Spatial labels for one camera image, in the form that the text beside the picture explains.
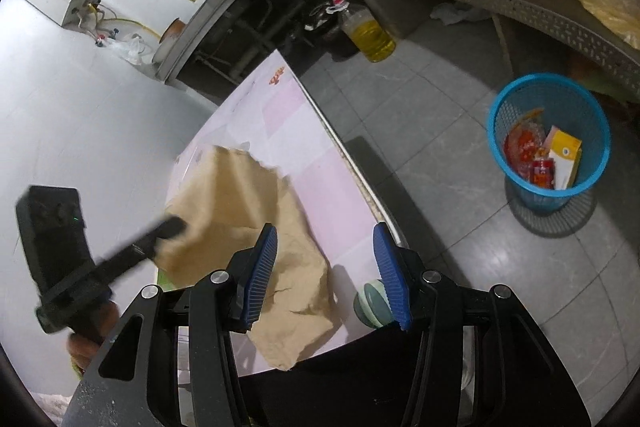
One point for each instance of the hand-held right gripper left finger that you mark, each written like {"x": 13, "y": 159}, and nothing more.
{"x": 260, "y": 277}

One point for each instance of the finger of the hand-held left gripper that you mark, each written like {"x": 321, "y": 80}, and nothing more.
{"x": 145, "y": 244}

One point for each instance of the brown paper sheet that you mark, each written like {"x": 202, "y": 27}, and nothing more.
{"x": 235, "y": 202}

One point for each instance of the white and yellow carton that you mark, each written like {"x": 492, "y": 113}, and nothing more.
{"x": 567, "y": 157}

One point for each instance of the grey kitchen counter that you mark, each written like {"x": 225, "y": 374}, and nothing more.
{"x": 200, "y": 19}

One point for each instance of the green plastic bag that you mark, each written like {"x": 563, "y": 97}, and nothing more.
{"x": 600, "y": 83}

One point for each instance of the grey drain pipes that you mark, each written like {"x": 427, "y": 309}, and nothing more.
{"x": 239, "y": 69}

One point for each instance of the clear plastic bag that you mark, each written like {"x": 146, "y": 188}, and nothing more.
{"x": 132, "y": 49}

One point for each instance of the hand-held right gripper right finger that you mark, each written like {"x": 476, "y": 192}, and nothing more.
{"x": 392, "y": 277}

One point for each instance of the person's left hand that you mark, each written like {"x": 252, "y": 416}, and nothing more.
{"x": 82, "y": 352}

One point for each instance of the crumpled white plastic bag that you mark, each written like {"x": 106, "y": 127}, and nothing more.
{"x": 457, "y": 13}

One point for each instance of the pink tablecloth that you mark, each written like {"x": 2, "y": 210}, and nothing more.
{"x": 320, "y": 177}

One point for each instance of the blue plastic mesh basket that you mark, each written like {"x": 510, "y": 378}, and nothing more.
{"x": 545, "y": 202}

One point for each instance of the small red can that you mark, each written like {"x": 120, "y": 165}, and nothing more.
{"x": 542, "y": 172}

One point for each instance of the orange rimmed plate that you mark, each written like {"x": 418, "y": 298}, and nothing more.
{"x": 167, "y": 42}

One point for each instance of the dark cooking pot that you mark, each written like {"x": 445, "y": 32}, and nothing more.
{"x": 320, "y": 19}

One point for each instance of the cooking oil bottle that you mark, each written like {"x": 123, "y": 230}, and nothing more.
{"x": 372, "y": 37}

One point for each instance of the red plastic packet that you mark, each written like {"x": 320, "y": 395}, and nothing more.
{"x": 522, "y": 147}

